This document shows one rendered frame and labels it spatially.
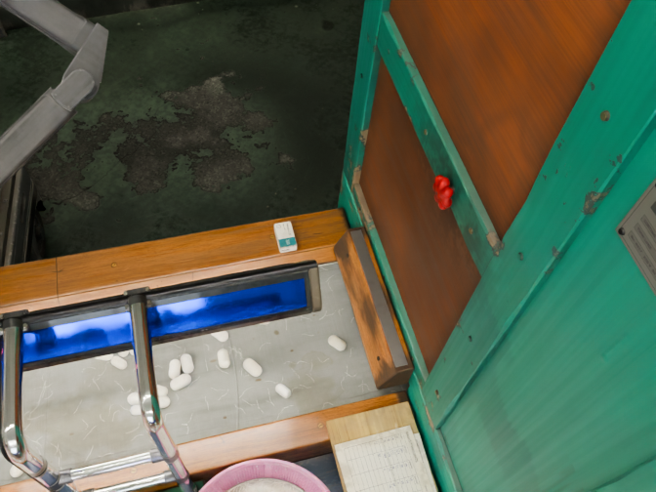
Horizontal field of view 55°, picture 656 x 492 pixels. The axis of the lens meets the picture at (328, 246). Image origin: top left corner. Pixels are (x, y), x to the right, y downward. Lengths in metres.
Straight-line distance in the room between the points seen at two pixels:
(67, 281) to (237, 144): 1.32
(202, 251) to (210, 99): 1.45
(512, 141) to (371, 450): 0.62
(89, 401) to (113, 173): 1.38
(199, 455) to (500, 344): 0.56
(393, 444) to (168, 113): 1.83
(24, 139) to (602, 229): 0.89
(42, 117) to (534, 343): 0.84
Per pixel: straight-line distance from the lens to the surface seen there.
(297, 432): 1.12
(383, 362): 1.09
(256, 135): 2.51
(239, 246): 1.28
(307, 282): 0.86
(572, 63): 0.57
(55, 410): 1.22
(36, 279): 1.32
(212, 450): 1.11
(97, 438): 1.18
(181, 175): 2.40
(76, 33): 1.16
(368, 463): 1.10
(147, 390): 0.78
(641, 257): 0.52
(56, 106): 1.14
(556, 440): 0.72
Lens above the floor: 1.84
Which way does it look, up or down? 57 degrees down
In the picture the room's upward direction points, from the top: 7 degrees clockwise
